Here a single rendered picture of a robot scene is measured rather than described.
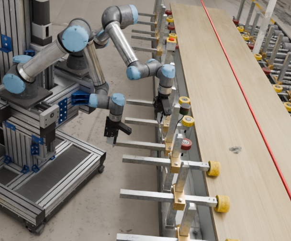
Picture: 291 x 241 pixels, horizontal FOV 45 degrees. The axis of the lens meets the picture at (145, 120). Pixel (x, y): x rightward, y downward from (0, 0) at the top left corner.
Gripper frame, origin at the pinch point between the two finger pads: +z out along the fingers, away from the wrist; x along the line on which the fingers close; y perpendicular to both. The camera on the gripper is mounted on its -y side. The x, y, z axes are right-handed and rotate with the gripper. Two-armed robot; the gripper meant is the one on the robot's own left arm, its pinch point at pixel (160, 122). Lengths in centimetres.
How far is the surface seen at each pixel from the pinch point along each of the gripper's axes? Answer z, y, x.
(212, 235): 24, -64, -7
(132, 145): 16.3, 1.5, 14.8
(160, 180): 31.2, -16.2, 1.2
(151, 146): 15.2, -2.4, 4.3
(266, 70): 11, 73, -135
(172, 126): 1.8, -2.6, -7.3
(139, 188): 101, 42, -16
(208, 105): 11, 28, -51
